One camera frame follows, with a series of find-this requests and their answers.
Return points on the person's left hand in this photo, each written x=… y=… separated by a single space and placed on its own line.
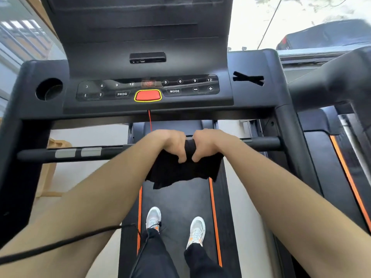
x=171 y=141

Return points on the person's right hand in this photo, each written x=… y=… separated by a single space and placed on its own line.
x=213 y=140

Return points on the person's left fingers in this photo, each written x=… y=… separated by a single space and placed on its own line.
x=180 y=150

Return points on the person's right fingers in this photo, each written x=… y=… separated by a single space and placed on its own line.
x=198 y=149

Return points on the black cloth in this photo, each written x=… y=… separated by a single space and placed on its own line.
x=185 y=170

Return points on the person's left forearm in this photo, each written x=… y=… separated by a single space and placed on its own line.
x=87 y=205

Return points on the person's right forearm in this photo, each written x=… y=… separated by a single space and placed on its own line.
x=289 y=217

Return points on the black treadmill running belt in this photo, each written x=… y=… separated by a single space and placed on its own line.
x=176 y=205

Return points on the treadmill control panel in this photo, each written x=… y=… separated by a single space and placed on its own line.
x=176 y=88

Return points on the red stop button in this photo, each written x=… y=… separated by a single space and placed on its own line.
x=147 y=95

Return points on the person's left white sneaker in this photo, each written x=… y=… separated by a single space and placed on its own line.
x=153 y=218

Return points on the person's white sneaker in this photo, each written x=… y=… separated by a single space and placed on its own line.
x=196 y=231
x=153 y=218

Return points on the person's right white sneaker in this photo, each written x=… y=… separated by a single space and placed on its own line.
x=196 y=231

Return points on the silver pulse sensor plate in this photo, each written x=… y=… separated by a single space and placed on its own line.
x=65 y=153
x=91 y=151

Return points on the person's left black trouser leg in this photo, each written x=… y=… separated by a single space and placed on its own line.
x=156 y=257

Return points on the person's black trouser leg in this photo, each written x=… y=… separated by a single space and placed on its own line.
x=156 y=257
x=203 y=264

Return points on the person's right black trouser leg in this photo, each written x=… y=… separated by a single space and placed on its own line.
x=203 y=264

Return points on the tan wooden stool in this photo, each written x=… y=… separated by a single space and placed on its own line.
x=47 y=176

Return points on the neighbouring black treadmill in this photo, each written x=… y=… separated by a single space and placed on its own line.
x=342 y=92

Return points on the dark parked car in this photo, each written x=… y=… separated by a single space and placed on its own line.
x=324 y=36

